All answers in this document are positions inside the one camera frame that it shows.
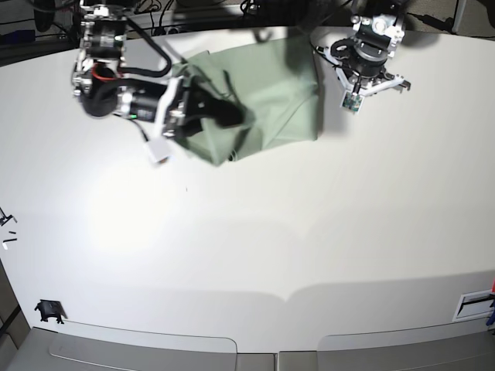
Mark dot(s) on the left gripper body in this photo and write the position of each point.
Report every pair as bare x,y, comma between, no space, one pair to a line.
360,67

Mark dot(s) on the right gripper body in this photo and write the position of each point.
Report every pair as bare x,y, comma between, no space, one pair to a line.
171,118

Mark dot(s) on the light green T-shirt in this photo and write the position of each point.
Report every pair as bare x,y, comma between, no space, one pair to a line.
276,85

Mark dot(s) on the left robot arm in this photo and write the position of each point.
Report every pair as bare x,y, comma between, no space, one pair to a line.
381,24

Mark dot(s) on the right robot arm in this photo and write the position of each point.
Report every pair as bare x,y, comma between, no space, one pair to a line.
103,82

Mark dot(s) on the small black and white parts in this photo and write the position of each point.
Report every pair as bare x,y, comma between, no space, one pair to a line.
8,238

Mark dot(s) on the black clamp on table edge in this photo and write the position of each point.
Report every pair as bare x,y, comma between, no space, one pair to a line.
50,309

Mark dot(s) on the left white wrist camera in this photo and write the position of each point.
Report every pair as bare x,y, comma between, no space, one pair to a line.
352,102

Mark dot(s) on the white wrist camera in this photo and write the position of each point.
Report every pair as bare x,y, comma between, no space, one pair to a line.
352,102
159,150

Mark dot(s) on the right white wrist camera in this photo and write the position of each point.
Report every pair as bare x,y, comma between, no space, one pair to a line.
159,150

